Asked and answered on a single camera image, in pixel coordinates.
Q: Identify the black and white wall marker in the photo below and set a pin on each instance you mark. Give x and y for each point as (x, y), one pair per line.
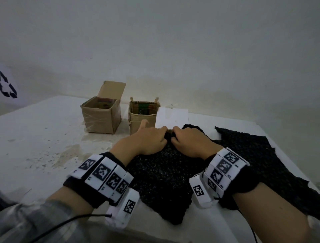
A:
(7, 87)

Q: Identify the clear glass jar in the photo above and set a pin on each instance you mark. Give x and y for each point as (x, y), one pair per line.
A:
(144, 111)

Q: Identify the left wrist marker band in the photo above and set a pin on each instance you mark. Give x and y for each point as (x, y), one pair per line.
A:
(102, 172)

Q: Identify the paper box with white lid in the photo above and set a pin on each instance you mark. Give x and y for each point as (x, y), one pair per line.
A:
(172, 117)

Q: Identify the person's left forearm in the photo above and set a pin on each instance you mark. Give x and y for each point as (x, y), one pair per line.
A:
(62, 210)

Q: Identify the person's left hand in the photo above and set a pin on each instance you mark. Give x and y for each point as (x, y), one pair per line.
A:
(147, 140)

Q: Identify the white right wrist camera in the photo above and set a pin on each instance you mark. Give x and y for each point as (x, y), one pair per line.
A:
(198, 191)

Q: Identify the pile of black bubble wrap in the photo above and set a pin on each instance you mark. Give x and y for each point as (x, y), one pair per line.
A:
(250, 152)

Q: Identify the person's right forearm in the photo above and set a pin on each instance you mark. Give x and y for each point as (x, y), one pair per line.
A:
(270, 215)

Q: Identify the paper box with tall flap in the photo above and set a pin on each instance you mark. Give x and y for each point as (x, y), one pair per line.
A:
(100, 122)

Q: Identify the black bubble wrap piece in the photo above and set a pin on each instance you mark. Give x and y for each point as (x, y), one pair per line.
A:
(162, 180)

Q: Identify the paper box with notched rim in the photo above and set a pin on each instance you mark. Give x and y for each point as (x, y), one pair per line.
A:
(136, 124)

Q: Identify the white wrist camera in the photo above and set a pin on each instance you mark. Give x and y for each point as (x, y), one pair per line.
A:
(127, 207)
(198, 191)

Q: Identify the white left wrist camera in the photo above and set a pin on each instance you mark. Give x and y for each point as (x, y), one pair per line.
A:
(127, 207)

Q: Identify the person's right hand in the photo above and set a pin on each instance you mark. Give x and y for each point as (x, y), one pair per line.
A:
(192, 144)

